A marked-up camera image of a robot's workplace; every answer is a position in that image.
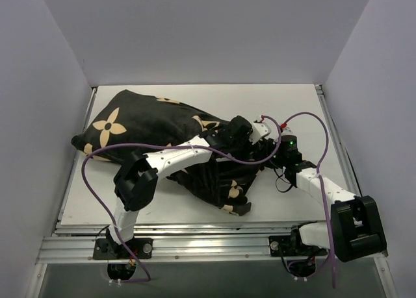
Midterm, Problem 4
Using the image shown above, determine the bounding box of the black floral pillowcase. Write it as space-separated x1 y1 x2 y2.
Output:
81 90 260 216

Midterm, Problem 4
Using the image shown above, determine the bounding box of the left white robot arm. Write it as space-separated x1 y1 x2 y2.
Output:
107 116 270 258

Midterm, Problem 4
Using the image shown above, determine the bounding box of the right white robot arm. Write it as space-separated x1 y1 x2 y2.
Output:
253 134 387 262

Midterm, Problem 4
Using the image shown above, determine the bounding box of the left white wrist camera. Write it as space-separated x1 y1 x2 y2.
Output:
250 116 271 145

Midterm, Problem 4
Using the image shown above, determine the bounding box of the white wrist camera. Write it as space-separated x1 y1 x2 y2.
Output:
250 116 271 145
280 123 293 136

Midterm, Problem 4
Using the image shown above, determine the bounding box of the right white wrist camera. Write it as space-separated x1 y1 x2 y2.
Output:
280 123 293 136

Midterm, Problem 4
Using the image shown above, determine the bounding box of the right aluminium side rail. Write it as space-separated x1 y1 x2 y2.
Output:
315 84 363 196

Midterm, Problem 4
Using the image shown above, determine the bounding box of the aluminium side rail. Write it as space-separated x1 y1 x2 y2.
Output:
55 86 98 227
315 84 363 196

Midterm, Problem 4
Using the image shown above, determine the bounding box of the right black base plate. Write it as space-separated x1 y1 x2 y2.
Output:
268 235 328 257

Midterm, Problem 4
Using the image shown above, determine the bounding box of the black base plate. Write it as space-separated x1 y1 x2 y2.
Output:
268 235 328 257
92 238 153 260

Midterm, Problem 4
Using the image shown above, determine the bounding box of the aluminium front rail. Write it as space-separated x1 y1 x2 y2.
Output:
35 223 389 265

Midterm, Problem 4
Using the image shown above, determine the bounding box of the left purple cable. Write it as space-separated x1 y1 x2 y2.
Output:
81 114 282 283

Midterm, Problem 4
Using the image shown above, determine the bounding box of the left aluminium side rail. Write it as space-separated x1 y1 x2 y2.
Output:
55 86 98 227

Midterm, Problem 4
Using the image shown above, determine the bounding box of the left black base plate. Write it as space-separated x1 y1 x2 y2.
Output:
92 238 153 260

